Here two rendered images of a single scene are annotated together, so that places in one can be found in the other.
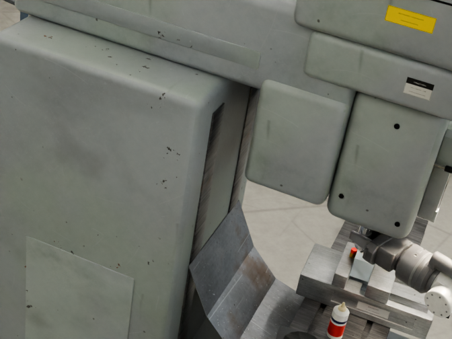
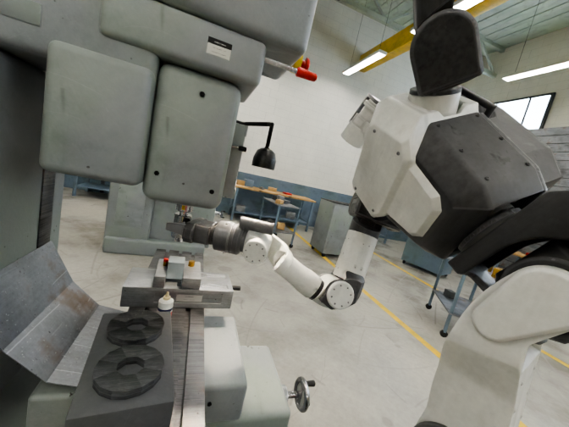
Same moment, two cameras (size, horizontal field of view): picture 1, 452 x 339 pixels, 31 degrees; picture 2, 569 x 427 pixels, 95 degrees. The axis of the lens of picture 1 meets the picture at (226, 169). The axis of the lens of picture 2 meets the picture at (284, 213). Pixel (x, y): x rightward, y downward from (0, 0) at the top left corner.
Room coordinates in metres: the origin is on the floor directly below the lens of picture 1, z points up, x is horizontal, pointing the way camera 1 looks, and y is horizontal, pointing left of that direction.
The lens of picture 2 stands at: (0.77, -0.14, 1.45)
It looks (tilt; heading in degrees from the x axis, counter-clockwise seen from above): 9 degrees down; 323
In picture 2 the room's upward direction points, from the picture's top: 13 degrees clockwise
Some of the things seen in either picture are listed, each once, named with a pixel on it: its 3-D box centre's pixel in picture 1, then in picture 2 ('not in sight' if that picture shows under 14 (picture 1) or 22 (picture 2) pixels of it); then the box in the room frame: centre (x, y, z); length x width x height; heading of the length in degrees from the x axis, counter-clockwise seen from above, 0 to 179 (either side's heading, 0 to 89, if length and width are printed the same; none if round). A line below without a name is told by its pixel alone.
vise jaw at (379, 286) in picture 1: (383, 277); (191, 274); (1.65, -0.45, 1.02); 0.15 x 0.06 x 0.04; 165
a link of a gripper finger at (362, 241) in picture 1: (360, 241); (176, 228); (1.50, -0.33, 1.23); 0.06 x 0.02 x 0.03; 51
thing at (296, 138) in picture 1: (309, 122); (113, 124); (1.58, -0.16, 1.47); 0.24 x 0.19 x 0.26; 162
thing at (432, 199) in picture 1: (440, 176); (233, 161); (1.49, -0.45, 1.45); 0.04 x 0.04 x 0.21; 72
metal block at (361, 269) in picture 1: (364, 264); (175, 267); (1.66, -0.39, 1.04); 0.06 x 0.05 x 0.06; 165
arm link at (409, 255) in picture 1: (399, 257); (212, 234); (1.46, -0.42, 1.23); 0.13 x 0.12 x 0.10; 141
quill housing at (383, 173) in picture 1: (391, 149); (193, 142); (1.52, -0.35, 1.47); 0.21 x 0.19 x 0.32; 162
